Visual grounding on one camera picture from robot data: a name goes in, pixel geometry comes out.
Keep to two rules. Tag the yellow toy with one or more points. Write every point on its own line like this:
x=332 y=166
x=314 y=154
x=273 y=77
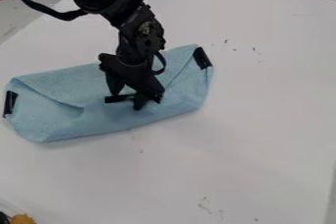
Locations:
x=22 y=219

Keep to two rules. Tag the light blue cloth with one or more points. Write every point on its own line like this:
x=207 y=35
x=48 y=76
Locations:
x=57 y=103

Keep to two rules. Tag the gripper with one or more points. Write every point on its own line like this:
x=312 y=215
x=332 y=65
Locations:
x=139 y=70

